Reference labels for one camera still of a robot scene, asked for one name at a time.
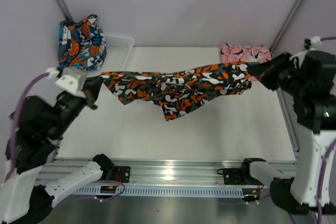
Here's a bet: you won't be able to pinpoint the white plastic basket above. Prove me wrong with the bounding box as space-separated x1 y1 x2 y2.
100 34 134 71

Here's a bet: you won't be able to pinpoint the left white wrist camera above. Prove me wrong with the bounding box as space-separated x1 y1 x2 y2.
55 67 86 98

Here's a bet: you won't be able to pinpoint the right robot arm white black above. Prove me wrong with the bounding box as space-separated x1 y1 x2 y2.
239 50 335 218

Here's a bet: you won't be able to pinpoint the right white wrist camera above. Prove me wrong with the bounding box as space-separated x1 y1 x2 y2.
304 36 322 51

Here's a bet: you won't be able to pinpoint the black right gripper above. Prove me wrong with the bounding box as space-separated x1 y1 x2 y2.
248 52 311 100

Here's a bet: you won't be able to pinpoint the white slotted cable duct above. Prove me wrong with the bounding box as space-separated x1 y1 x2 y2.
73 185 245 198

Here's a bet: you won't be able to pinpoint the blue orange patterned shorts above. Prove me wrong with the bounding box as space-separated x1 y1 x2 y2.
58 14 107 72

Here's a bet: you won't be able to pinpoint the right aluminium frame post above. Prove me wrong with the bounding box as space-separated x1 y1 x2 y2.
269 0 305 54

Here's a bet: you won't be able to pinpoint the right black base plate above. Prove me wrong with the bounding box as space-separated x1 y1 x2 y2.
222 168 263 186

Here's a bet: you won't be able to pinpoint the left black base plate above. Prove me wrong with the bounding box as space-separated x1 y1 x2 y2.
103 166 131 183

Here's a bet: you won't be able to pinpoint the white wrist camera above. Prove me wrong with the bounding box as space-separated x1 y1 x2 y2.
55 67 86 98
304 36 322 51

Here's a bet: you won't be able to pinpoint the aluminium mounting rail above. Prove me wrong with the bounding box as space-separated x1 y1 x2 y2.
37 159 241 187

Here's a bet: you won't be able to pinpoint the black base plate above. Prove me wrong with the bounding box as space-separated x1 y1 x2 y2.
103 166 131 183
222 168 263 186

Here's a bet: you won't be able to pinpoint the orange camouflage shorts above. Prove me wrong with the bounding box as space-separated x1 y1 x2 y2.
102 62 252 121

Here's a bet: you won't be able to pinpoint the pink shark print shorts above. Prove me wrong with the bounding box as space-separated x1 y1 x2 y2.
219 43 272 70

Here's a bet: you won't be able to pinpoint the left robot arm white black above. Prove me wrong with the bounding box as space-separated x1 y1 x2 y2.
1 78 115 223

